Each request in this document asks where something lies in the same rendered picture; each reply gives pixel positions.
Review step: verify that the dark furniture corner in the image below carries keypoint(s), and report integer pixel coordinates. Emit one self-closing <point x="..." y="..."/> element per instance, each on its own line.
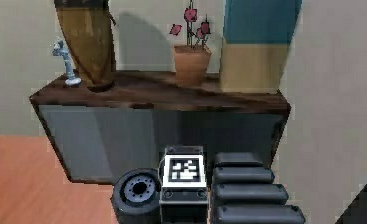
<point x="361" y="206"/>

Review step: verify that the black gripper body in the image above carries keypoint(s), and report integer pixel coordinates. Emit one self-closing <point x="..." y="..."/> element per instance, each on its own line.
<point x="137" y="196"/>

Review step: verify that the potted plant with red flowers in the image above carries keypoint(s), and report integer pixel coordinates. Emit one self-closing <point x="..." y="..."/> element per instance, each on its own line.
<point x="191" y="63"/>

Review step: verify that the blue and tan vase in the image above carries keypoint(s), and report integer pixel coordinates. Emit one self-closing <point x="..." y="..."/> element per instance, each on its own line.
<point x="257" y="50"/>

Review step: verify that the brown tall vase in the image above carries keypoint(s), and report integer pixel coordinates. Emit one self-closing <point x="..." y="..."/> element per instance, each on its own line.
<point x="87" y="43"/>

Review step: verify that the brown and grey cupboard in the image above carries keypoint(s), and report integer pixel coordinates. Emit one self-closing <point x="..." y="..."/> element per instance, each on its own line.
<point x="151" y="133"/>

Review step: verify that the pale blue figurine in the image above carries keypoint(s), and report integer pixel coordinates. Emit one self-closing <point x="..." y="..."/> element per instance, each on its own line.
<point x="66" y="60"/>

